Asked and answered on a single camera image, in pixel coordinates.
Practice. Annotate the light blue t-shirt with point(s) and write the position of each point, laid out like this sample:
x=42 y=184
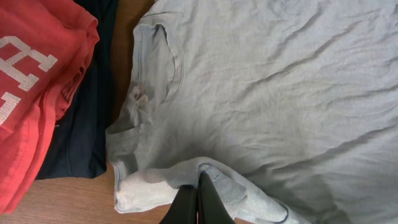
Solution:
x=289 y=106

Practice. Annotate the dark navy folded garment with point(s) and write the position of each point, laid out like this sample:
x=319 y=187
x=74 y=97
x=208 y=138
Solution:
x=78 y=148

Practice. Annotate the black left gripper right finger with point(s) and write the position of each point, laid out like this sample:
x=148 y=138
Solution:
x=210 y=207

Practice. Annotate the red folded soccer t-shirt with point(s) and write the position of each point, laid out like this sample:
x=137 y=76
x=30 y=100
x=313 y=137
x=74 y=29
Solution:
x=46 y=47

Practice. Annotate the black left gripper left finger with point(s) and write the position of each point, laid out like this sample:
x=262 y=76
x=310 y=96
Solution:
x=183 y=209

